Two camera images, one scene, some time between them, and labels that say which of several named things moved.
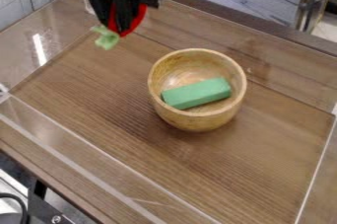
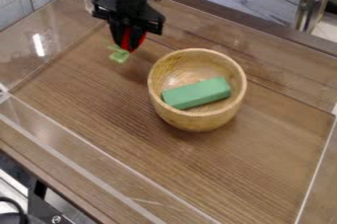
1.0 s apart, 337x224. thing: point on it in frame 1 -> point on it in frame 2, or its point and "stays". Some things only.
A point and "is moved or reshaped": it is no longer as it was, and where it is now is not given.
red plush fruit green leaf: [109, 35] is moved or reshaped
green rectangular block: [194, 95] stays
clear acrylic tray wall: [98, 184] stays
